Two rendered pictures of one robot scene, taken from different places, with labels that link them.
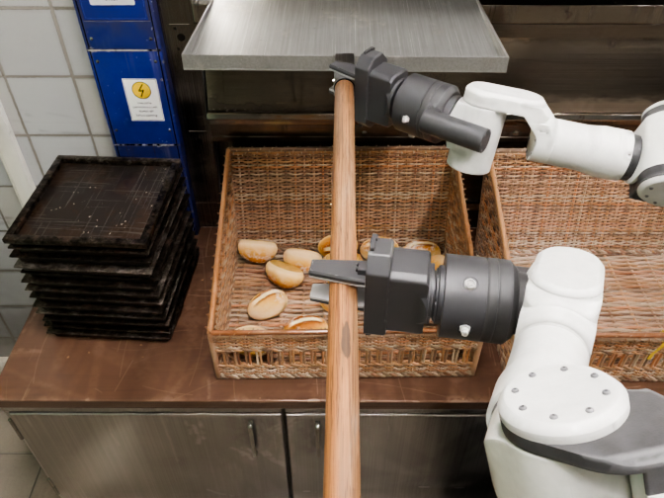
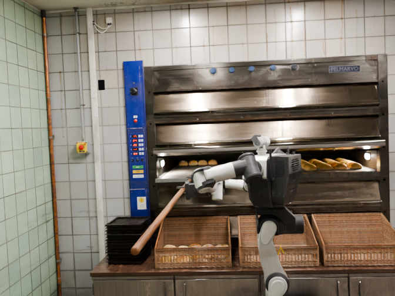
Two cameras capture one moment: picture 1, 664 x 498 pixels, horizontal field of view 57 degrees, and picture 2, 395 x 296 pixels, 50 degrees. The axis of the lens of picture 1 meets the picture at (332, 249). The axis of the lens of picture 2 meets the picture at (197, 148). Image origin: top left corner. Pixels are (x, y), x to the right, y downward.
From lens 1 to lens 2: 2.21 m
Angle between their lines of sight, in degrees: 40
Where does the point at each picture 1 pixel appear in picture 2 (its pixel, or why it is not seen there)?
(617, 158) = (240, 183)
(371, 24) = not seen: hidden behind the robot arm
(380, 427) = (204, 285)
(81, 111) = (123, 208)
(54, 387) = (108, 271)
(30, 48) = (114, 190)
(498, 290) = not seen: hidden behind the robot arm
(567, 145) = (231, 182)
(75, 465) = not seen: outside the picture
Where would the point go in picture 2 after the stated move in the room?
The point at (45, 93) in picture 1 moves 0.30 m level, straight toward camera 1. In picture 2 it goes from (115, 202) to (123, 209)
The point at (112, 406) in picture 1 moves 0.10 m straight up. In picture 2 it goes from (124, 275) to (123, 261)
